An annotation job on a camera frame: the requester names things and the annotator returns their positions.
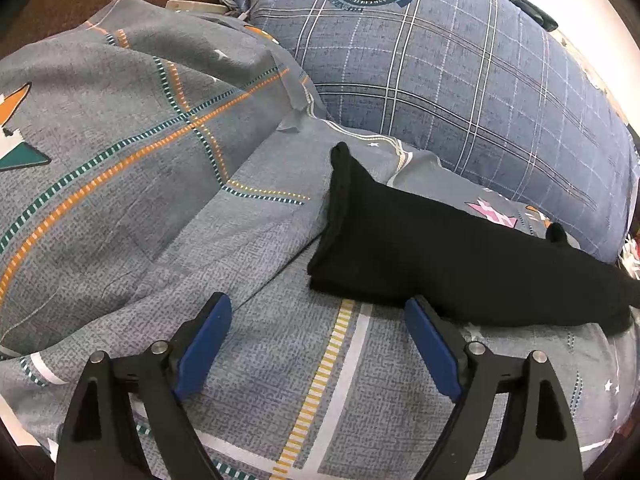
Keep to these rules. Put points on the black pants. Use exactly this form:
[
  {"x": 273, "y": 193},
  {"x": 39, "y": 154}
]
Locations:
[{"x": 387, "y": 246}]

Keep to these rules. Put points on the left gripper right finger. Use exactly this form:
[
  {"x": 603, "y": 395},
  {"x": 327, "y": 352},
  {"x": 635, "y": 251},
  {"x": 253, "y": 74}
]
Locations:
[{"x": 537, "y": 438}]

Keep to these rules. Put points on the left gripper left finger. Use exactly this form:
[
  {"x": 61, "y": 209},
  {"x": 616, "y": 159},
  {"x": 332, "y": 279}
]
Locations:
[{"x": 100, "y": 439}]

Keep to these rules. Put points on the grey patterned bed sheet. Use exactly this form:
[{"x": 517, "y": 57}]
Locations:
[{"x": 150, "y": 159}]

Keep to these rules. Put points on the blue plaid pillow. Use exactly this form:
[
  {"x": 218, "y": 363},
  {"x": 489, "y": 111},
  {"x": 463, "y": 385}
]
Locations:
[{"x": 483, "y": 85}]

